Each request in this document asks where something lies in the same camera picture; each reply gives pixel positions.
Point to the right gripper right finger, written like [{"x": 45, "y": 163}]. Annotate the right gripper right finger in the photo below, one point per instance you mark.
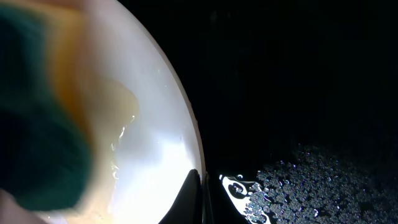
[{"x": 219, "y": 208}]

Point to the pink plate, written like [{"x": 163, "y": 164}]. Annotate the pink plate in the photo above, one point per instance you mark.
[{"x": 116, "y": 84}]

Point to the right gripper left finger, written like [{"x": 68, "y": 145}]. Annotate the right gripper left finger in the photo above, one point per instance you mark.
[{"x": 187, "y": 207}]

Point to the round black tray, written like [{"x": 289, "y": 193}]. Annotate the round black tray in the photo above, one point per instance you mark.
[{"x": 300, "y": 96}]

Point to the green yellow sponge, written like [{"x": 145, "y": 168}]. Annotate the green yellow sponge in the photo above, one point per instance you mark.
[{"x": 45, "y": 159}]

